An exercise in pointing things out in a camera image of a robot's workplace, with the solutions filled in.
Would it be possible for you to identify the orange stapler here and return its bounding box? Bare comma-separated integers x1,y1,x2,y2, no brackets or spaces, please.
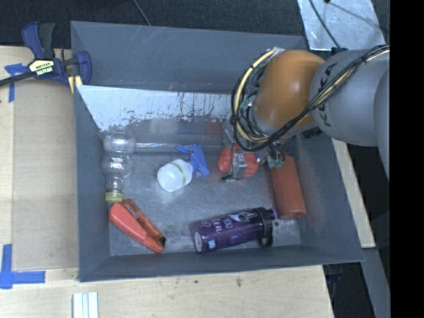
108,199,167,254

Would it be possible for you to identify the clear plastic bottle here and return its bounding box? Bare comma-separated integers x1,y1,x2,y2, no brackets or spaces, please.
100,127,137,203

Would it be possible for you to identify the white spray bottle blue head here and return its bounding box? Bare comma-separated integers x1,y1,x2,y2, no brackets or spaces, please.
156,143,211,193

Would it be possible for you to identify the purple water bottle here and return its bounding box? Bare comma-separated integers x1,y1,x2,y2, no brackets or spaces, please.
188,207,280,255

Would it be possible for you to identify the orange toy food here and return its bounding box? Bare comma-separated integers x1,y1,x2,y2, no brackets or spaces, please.
217,145,261,179

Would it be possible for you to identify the grey metal bin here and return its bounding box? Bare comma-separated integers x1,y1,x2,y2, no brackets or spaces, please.
69,20,366,283

